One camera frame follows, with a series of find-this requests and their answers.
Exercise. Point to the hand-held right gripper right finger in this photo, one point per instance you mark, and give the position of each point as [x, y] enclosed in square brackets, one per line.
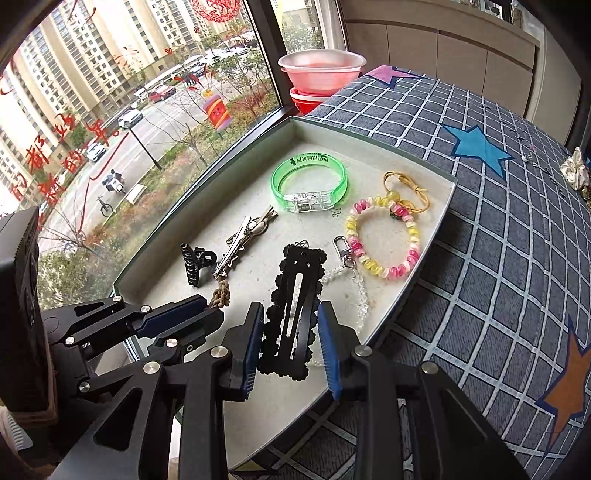
[328, 353]

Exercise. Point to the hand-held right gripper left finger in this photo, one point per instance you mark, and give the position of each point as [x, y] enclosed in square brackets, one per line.
[253, 344]

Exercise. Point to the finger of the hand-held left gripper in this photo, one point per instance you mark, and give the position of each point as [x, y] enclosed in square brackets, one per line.
[189, 339]
[171, 314]

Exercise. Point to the black scalloped snap hair clip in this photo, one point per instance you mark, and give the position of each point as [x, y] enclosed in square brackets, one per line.
[304, 277]

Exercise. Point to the dark green jewelry tray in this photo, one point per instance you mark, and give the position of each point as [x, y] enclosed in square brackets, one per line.
[258, 184]

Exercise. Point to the black claw hair clip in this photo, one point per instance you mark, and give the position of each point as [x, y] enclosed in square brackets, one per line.
[191, 267]

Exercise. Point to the silver alligator hair clip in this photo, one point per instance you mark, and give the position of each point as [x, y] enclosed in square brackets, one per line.
[244, 230]

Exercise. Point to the grey checkered star blanket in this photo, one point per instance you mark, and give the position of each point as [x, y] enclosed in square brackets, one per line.
[485, 277]

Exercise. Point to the colourful cartoon window sticker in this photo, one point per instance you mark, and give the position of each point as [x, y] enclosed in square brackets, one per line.
[216, 110]

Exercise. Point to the red plastic bowl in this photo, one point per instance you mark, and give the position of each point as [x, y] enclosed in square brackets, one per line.
[309, 104]

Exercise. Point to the small silver earrings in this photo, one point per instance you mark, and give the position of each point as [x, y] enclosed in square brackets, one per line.
[526, 154]

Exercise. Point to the pink plastic bowl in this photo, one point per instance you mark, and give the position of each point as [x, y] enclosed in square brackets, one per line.
[323, 69]

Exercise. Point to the red paper-cut window decal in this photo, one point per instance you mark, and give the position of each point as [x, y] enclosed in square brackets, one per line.
[217, 9]

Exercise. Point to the white scrunchie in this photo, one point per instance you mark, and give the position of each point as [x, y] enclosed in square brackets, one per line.
[577, 168]

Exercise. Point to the white window cabinet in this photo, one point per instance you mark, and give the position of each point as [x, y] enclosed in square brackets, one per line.
[438, 55]

